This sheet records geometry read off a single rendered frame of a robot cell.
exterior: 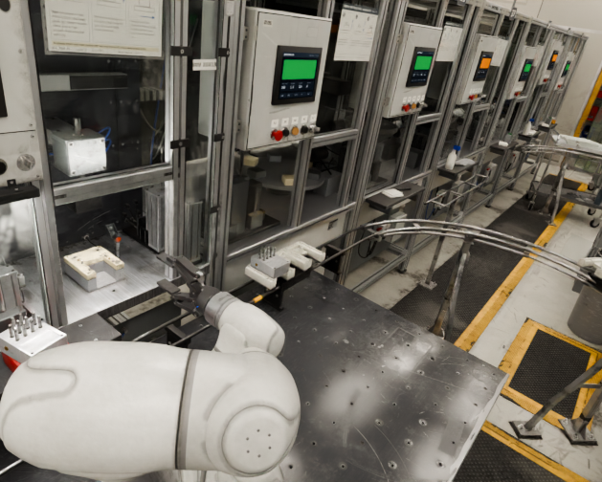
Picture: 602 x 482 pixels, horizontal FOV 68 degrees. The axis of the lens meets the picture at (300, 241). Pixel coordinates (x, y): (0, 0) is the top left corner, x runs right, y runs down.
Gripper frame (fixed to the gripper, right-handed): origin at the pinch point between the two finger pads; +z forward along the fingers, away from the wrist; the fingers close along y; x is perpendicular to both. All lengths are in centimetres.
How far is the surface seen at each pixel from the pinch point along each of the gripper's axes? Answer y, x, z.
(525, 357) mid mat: -111, -219, -86
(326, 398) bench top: -44, -35, -40
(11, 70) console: 50, 24, 20
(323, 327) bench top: -44, -65, -17
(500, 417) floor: -112, -154, -88
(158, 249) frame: -18.6, -24.8, 38.2
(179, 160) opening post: 22.3, -21.6, 22.5
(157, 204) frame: 0.1, -24.8, 38.6
